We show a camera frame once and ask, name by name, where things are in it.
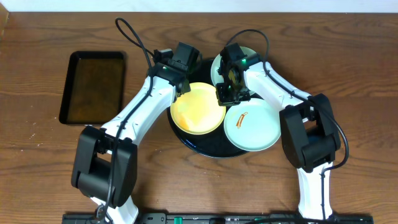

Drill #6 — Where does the black rectangular water tray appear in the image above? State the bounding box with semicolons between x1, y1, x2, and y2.
58;51;126;125

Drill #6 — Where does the top mint green plate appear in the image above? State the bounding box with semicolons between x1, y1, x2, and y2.
210;44;262;103

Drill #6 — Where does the yellow plate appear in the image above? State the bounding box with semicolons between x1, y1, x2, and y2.
170;82;226;135

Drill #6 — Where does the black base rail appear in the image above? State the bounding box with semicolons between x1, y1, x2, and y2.
62;213;374;224

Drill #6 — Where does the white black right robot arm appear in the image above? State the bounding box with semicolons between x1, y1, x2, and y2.
216;58;348;220

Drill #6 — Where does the lower mint green plate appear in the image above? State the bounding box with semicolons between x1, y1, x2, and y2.
224;98;280;152

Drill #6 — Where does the mint green plate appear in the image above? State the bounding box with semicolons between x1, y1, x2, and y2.
210;44;262;103
224;98;280;152

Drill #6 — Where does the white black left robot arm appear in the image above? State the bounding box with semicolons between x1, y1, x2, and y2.
62;64;190;223

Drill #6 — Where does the round black serving tray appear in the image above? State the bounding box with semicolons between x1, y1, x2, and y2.
167;59;249;158

